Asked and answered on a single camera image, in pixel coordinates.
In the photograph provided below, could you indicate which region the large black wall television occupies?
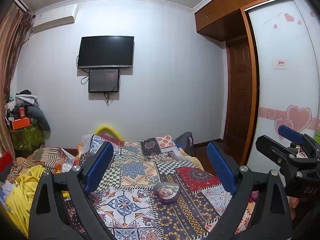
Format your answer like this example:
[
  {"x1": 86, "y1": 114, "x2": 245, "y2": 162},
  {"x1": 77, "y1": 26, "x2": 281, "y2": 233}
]
[{"x1": 77, "y1": 36, "x2": 134, "y2": 69}]

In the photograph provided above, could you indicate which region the brown wooden overhead cabinet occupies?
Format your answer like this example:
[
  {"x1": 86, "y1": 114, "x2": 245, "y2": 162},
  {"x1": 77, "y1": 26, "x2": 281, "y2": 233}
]
[{"x1": 195, "y1": 0, "x2": 258, "y2": 42}]

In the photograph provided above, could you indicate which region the purple heart jewelry box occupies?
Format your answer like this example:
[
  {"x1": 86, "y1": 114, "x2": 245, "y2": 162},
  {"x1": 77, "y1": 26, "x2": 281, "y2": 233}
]
[{"x1": 152, "y1": 183, "x2": 181, "y2": 205}]

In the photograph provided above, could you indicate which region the dark blue bag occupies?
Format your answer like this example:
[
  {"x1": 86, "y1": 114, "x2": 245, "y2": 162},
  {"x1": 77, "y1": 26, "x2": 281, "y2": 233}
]
[{"x1": 174, "y1": 132, "x2": 194, "y2": 157}]

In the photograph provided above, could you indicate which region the white wardrobe with hearts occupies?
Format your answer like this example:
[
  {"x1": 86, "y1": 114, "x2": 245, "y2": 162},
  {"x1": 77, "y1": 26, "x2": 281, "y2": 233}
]
[{"x1": 243, "y1": 0, "x2": 320, "y2": 176}]

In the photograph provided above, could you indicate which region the colourful patchwork bedspread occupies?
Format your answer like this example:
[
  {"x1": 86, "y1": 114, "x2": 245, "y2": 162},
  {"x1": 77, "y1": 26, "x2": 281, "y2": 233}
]
[{"x1": 62, "y1": 133, "x2": 258, "y2": 240}]

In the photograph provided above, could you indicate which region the yellow curved object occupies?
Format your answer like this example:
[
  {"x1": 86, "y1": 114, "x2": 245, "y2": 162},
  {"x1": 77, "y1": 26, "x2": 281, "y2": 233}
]
[{"x1": 94, "y1": 124, "x2": 125, "y2": 141}]

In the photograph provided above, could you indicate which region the striped brown pillow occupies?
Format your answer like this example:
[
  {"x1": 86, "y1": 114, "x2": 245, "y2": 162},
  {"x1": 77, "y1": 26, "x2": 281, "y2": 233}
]
[{"x1": 14, "y1": 147, "x2": 74, "y2": 174}]

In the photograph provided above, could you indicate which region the yellow garment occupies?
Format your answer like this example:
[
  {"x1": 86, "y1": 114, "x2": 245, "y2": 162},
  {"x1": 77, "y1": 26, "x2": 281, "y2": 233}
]
[{"x1": 5, "y1": 165, "x2": 45, "y2": 238}]

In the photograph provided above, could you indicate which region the striped brown curtain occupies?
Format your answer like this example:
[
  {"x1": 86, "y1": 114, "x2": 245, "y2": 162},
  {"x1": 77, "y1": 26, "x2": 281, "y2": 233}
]
[{"x1": 1, "y1": 1, "x2": 34, "y2": 159}]

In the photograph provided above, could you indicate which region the small black wall monitor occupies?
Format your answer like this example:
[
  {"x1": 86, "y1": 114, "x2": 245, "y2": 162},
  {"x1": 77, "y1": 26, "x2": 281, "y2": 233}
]
[{"x1": 88, "y1": 69, "x2": 120, "y2": 93}]

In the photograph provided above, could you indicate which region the white air conditioner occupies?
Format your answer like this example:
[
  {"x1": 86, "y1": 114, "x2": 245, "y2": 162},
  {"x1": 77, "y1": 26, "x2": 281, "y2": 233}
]
[{"x1": 33, "y1": 4, "x2": 79, "y2": 33}]

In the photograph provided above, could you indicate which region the pile of clothes and boxes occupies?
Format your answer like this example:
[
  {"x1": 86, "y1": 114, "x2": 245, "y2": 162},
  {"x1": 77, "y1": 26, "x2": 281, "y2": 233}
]
[{"x1": 4, "y1": 89, "x2": 51, "y2": 157}]

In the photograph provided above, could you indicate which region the brown wooden door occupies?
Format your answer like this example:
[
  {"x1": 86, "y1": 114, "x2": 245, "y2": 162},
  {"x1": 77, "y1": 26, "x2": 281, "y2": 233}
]
[{"x1": 223, "y1": 35, "x2": 253, "y2": 164}]

